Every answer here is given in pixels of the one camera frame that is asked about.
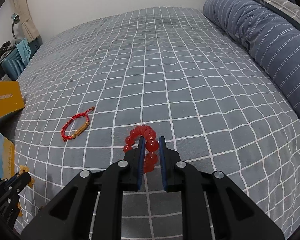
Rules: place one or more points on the light blue cloth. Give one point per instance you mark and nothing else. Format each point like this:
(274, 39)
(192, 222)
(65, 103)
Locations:
(24, 51)

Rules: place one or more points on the grey checked bed sheet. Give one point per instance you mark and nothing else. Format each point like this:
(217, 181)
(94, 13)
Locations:
(173, 70)

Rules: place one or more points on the yellow blue cardboard box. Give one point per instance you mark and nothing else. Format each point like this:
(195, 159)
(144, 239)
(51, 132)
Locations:
(11, 101)

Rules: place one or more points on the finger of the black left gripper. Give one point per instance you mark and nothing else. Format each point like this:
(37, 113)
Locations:
(19, 181)

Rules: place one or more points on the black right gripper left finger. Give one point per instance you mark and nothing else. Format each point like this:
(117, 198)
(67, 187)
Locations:
(133, 178)

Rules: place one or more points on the blue striped pillow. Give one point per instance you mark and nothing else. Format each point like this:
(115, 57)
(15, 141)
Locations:
(269, 39)

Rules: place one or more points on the blue desk lamp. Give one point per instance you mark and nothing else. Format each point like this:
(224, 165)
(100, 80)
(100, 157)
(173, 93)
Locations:
(15, 20)

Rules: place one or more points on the red cord bracelet gold tube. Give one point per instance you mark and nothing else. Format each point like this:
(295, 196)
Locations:
(67, 135)

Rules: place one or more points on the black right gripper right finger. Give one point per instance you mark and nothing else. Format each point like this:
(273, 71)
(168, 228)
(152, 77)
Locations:
(168, 159)

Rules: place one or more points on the teal suitcase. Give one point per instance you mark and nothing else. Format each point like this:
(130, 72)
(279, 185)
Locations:
(13, 65)

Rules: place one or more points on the beige curtain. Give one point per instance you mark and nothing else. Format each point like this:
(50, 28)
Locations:
(29, 29)

